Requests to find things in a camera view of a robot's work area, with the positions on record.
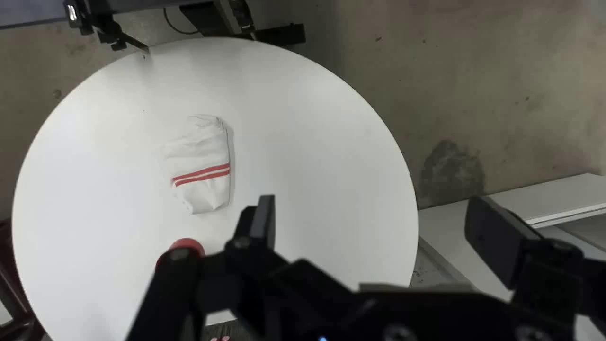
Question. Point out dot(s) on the white towel with red stripes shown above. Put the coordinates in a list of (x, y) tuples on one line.
[(199, 163)]

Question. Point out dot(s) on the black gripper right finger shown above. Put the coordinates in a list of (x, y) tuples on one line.
[(521, 257)]

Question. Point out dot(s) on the red pot with green plant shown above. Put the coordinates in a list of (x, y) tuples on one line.
[(180, 250)]

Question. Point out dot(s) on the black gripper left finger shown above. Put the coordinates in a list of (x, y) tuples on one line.
[(256, 231)]

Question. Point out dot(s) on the white stacked cabinet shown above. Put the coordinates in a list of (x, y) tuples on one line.
[(487, 308)]

